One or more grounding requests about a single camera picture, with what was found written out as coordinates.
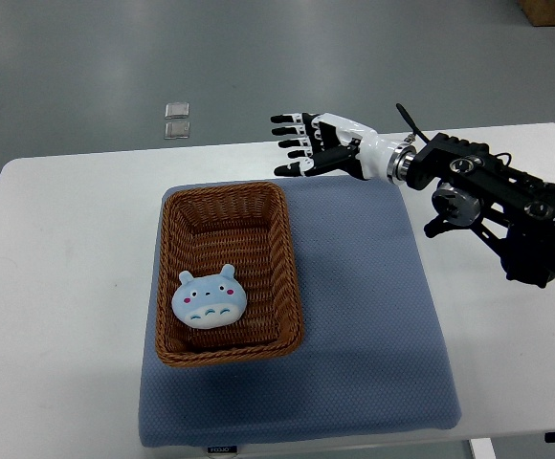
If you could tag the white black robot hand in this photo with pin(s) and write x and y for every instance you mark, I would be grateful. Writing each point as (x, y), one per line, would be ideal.
(337, 144)

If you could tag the blue plush toy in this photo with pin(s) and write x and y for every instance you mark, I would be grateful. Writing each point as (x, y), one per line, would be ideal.
(210, 301)

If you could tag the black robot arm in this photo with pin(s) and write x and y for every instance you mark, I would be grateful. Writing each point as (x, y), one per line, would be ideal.
(510, 211)

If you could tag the brown wicker basket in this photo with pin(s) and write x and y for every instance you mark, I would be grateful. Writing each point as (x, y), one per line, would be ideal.
(246, 225)

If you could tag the upper silver floor plate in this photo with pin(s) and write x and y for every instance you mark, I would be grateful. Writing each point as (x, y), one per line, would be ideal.
(176, 110)

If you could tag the blue textured cushion mat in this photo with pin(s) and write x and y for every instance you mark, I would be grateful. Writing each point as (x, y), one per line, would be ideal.
(340, 336)

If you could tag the brown cardboard box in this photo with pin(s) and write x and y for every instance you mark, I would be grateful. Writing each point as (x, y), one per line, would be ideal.
(540, 13)

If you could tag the white table leg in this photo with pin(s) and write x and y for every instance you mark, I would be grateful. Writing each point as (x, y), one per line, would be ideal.
(482, 448)

